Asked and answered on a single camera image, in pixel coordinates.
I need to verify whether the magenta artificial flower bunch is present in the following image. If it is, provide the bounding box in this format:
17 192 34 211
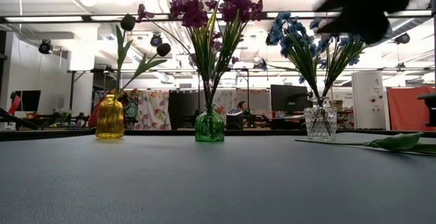
136 0 214 109
209 0 264 109
189 29 241 109

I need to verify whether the black artificial tulip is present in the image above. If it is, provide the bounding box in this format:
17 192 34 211
114 12 137 97
117 42 172 97
294 131 436 157

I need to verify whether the clear cut-glass vase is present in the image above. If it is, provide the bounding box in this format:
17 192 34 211
303 96 338 141

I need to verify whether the green ribbed glass vase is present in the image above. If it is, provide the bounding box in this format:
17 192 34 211
194 103 225 143

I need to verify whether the yellow ribbed glass vase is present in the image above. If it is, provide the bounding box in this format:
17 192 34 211
95 93 125 141

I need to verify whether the long ceiling light strip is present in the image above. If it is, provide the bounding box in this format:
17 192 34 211
266 11 341 18
3 15 84 23
384 10 433 18

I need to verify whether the white cabinet with black dots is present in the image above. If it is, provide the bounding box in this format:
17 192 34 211
351 70 388 131

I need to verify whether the black computer monitor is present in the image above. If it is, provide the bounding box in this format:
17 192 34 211
10 89 42 113
270 84 310 113

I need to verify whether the orange partition panel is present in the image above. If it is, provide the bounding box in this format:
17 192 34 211
387 86 436 132

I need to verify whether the grey side desk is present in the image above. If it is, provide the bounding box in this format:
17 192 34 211
416 92 436 128

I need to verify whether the black cylindrical device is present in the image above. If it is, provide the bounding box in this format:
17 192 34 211
225 107 245 131

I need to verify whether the black screen panel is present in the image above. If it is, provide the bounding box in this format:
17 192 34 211
168 89 208 130

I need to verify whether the floral patterned cloth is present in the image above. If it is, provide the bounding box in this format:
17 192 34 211
134 89 172 131

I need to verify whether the blue-grey table mat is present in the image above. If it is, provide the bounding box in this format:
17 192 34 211
0 131 436 224

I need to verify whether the red object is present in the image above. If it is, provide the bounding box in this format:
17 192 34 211
6 96 20 116

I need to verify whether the black ceiling-mounted camera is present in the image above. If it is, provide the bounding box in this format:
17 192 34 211
37 39 55 55
149 32 164 48
394 32 411 46

